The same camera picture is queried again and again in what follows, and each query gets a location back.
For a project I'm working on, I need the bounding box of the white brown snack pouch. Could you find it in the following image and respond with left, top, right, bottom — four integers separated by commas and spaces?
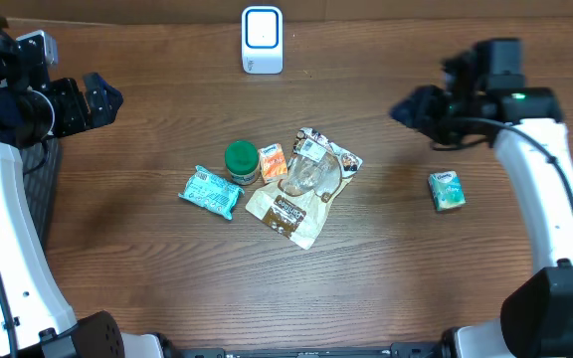
246, 127, 363, 250

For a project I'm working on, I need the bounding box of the grey plastic mesh basket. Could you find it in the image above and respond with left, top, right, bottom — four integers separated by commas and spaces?
20, 138, 63, 249

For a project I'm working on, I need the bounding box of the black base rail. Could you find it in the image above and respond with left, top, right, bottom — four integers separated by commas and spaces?
165, 342, 450, 358

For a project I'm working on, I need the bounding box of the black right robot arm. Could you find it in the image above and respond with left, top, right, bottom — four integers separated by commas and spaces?
390, 38, 573, 357

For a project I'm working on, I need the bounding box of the green lid seasoning jar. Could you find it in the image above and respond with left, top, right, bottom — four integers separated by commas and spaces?
225, 140, 260, 186

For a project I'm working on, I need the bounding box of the teal wet wipes pack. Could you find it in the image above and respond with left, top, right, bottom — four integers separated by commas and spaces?
178, 165, 244, 221

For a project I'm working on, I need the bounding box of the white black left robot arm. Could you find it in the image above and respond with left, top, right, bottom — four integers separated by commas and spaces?
0, 28, 163, 357

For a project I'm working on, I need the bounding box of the orange packet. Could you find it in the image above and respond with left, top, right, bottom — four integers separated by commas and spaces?
259, 143, 287, 184

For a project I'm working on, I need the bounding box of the teal tissue pack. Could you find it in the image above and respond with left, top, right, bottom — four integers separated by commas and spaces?
428, 171, 466, 212

